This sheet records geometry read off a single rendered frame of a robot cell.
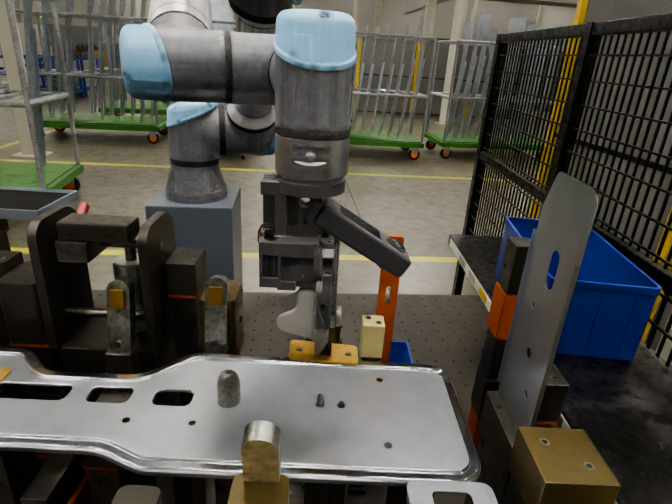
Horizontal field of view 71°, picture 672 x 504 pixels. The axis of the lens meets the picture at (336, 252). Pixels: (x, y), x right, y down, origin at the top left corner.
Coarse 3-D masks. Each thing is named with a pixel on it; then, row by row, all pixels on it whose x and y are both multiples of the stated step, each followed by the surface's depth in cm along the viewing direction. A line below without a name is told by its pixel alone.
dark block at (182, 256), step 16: (176, 256) 79; (192, 256) 80; (176, 272) 77; (192, 272) 77; (176, 288) 79; (192, 288) 79; (176, 304) 80; (192, 304) 80; (176, 320) 81; (192, 320) 81; (176, 336) 83; (192, 336) 83; (176, 352) 84; (192, 352) 84
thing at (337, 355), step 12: (300, 348) 58; (312, 348) 58; (324, 348) 56; (336, 348) 58; (348, 348) 59; (300, 360) 56; (312, 360) 56; (324, 360) 56; (336, 360) 56; (348, 360) 56
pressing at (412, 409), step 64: (0, 384) 66; (64, 384) 66; (128, 384) 67; (192, 384) 68; (256, 384) 68; (320, 384) 69; (384, 384) 70; (448, 384) 72; (0, 448) 56; (64, 448) 56; (128, 448) 56; (192, 448) 57; (320, 448) 58; (384, 448) 59; (448, 448) 59
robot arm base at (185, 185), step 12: (180, 168) 111; (192, 168) 111; (204, 168) 112; (216, 168) 115; (168, 180) 114; (180, 180) 111; (192, 180) 111; (204, 180) 112; (216, 180) 115; (168, 192) 113; (180, 192) 112; (192, 192) 112; (204, 192) 112; (216, 192) 115
